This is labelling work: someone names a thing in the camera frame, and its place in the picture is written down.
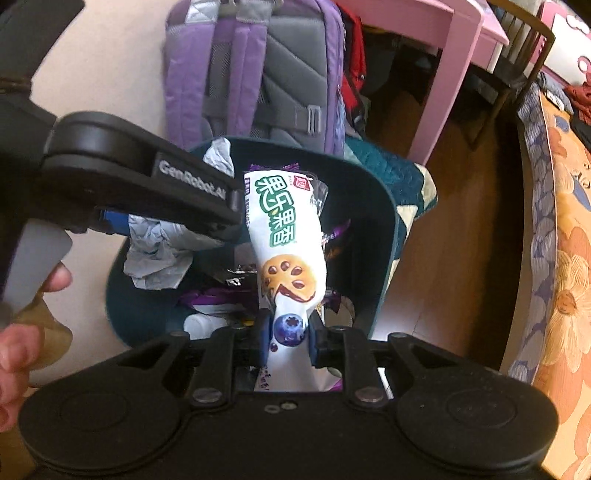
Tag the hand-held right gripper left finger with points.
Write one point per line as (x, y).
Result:
(262, 339)

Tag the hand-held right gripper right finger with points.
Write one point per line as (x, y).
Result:
(316, 341)

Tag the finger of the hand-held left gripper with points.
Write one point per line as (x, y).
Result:
(221, 229)

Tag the silver wrapper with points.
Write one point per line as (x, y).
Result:
(235, 276)

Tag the white cookie packet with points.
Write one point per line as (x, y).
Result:
(281, 240)

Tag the purple snack bag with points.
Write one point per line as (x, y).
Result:
(207, 297)

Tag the grey tissue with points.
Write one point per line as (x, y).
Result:
(157, 258)

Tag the white tissue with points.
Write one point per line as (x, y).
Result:
(219, 154)

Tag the dark teal bin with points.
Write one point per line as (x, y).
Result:
(369, 258)

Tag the person's left hand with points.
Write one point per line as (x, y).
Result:
(18, 360)

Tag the purple grey backpack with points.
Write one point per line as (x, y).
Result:
(286, 69)

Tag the teal quilted blanket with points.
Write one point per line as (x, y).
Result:
(401, 175)

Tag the pink table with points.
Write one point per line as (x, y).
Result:
(438, 92)

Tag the floral blanket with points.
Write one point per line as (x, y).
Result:
(568, 258)

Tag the black chair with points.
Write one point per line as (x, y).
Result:
(512, 71)

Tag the dark red cloth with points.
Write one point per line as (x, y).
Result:
(581, 99)

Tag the pink white box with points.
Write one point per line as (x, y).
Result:
(570, 41)

